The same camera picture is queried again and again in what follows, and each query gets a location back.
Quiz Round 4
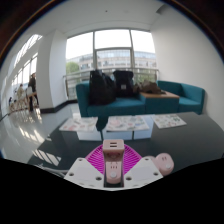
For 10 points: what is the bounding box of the teal armchair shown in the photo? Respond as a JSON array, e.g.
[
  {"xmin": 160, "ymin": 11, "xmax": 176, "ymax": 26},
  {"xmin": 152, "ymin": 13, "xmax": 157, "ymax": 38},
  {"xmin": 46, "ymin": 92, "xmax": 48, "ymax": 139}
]
[{"xmin": 157, "ymin": 80, "xmax": 206, "ymax": 116}]

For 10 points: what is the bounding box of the teal two-seat sofa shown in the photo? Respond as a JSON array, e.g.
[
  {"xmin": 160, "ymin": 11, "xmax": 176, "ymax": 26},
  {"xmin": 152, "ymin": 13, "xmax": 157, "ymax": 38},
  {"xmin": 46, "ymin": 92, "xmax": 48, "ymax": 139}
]
[{"xmin": 75, "ymin": 80, "xmax": 147, "ymax": 119}]

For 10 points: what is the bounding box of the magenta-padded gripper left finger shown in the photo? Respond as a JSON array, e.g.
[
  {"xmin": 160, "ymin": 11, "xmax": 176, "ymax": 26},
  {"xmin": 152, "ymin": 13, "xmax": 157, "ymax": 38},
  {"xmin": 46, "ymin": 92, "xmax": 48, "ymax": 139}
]
[{"xmin": 63, "ymin": 143, "xmax": 108, "ymax": 190}]

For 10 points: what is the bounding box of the brown bag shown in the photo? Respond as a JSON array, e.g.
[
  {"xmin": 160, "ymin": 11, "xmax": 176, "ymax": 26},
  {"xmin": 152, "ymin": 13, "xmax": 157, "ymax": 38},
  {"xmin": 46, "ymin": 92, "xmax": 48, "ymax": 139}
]
[{"xmin": 133, "ymin": 79, "xmax": 165, "ymax": 96}]

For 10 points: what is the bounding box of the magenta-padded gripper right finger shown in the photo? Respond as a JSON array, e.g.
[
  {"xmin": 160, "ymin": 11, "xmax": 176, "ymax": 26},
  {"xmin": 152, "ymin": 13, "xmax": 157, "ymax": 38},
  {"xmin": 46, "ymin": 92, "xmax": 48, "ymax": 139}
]
[{"xmin": 120, "ymin": 146, "xmax": 164, "ymax": 190}]

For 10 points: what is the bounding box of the printed sticker sheet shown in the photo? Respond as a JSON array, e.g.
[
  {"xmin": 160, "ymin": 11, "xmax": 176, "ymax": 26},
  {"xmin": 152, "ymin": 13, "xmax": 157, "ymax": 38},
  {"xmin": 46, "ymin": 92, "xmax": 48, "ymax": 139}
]
[
  {"xmin": 58, "ymin": 116, "xmax": 99, "ymax": 133},
  {"xmin": 150, "ymin": 113, "xmax": 188, "ymax": 130},
  {"xmin": 105, "ymin": 115, "xmax": 151, "ymax": 133}
]

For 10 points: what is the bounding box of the metal window railing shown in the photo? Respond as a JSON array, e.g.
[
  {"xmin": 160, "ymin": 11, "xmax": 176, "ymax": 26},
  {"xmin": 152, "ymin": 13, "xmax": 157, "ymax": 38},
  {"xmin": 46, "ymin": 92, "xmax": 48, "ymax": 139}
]
[{"xmin": 62, "ymin": 67, "xmax": 160, "ymax": 101}]

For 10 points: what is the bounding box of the person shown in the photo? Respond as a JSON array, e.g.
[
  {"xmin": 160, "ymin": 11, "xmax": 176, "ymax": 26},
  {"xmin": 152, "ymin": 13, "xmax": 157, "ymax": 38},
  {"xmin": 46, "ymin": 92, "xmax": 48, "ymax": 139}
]
[
  {"xmin": 27, "ymin": 72, "xmax": 40, "ymax": 113},
  {"xmin": 16, "ymin": 83, "xmax": 26, "ymax": 102}
]

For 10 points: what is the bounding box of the large black backpack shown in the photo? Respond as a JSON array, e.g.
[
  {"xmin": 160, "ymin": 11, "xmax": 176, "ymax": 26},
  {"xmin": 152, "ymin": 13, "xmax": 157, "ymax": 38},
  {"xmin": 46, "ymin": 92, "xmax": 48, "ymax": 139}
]
[{"xmin": 88, "ymin": 69, "xmax": 118, "ymax": 106}]

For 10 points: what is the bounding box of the teal wood-topped side table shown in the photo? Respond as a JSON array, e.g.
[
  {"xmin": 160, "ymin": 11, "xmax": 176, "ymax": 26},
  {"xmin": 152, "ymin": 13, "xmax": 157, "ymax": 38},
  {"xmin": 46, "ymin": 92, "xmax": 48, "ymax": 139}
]
[{"xmin": 139, "ymin": 90, "xmax": 181, "ymax": 115}]

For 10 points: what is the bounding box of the black backpack with label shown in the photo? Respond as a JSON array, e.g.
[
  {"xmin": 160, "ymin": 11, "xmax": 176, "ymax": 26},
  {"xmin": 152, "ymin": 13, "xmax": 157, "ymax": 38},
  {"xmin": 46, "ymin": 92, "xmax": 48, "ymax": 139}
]
[{"xmin": 112, "ymin": 69, "xmax": 135, "ymax": 99}]

